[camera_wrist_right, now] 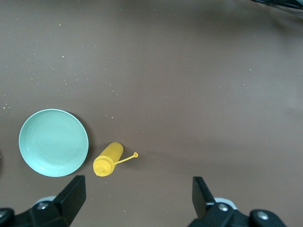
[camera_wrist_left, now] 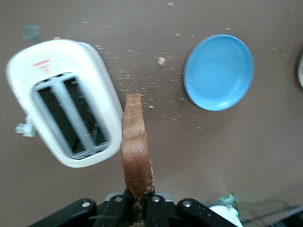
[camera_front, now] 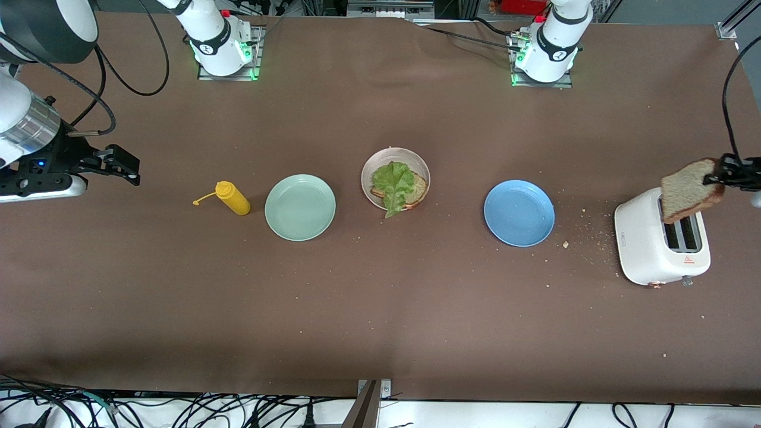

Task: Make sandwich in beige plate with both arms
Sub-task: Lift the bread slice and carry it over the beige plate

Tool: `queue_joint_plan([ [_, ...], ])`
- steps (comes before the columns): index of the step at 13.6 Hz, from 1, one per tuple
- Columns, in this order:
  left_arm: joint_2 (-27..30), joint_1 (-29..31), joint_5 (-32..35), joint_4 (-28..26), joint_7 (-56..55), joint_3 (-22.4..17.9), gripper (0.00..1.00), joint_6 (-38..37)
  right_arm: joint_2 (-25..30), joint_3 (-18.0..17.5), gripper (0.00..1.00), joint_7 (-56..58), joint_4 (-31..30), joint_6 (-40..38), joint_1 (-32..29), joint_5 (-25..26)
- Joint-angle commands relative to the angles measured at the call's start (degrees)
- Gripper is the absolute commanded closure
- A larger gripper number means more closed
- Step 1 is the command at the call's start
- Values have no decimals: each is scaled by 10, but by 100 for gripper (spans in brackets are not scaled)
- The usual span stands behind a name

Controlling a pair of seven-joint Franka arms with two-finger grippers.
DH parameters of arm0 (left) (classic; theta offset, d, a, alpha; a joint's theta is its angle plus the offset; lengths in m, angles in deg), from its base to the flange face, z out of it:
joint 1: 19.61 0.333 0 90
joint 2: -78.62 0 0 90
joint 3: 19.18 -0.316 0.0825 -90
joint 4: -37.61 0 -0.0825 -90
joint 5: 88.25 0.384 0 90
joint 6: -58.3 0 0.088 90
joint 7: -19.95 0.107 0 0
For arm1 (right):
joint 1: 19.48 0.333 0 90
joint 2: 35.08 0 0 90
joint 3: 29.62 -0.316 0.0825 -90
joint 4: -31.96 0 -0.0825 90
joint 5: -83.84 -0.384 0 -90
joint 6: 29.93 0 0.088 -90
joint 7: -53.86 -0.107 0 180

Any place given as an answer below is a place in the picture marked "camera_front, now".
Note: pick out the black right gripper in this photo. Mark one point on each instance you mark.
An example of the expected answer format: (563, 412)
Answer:
(58, 156)

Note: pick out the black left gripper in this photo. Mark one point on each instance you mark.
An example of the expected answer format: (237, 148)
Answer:
(735, 168)

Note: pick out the brown bread slice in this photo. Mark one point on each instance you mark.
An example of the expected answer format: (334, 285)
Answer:
(421, 187)
(686, 190)

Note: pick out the yellow mustard squeeze bottle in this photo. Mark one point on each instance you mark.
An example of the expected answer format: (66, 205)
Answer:
(235, 201)

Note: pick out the green lettuce leaf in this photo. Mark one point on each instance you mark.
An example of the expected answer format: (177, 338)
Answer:
(393, 184)

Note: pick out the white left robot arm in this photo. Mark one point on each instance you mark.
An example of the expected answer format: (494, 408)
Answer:
(553, 41)

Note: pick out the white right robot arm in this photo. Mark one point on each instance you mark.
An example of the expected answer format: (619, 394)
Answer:
(35, 35)

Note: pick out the mint green plate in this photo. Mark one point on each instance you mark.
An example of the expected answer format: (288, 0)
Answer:
(300, 208)

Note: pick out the blue plate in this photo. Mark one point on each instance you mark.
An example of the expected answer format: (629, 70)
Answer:
(518, 214)

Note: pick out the beige plate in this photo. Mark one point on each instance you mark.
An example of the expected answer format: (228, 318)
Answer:
(377, 160)

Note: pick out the white toaster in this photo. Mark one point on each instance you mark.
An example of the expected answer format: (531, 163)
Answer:
(642, 249)

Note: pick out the red box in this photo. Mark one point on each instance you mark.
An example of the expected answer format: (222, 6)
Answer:
(523, 6)

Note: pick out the aluminium rail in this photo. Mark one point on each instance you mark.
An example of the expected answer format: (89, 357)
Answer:
(728, 27)

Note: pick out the aluminium frame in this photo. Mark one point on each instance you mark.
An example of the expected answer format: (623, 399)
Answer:
(389, 9)

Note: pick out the aluminium profile bracket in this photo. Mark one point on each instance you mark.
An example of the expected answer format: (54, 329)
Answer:
(365, 410)

